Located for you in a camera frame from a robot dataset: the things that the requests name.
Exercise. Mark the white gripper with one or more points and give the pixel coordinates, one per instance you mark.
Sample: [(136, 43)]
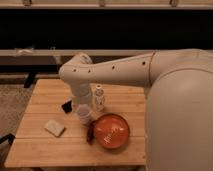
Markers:
[(84, 113)]

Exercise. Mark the black eraser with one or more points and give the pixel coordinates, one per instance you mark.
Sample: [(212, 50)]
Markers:
[(67, 107)]

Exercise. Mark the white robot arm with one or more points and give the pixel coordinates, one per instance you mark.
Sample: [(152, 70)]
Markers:
[(179, 102)]

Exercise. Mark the white sponge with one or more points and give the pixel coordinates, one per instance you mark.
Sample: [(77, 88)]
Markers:
[(54, 128)]

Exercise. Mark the clear plastic bottle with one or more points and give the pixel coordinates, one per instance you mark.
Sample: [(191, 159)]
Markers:
[(99, 97)]

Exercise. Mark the orange bowl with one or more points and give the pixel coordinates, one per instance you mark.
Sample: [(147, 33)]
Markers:
[(111, 131)]

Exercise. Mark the black stand leg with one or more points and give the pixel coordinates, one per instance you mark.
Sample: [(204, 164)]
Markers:
[(30, 79)]

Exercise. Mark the black table clamp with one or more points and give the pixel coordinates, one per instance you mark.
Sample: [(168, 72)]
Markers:
[(9, 138)]

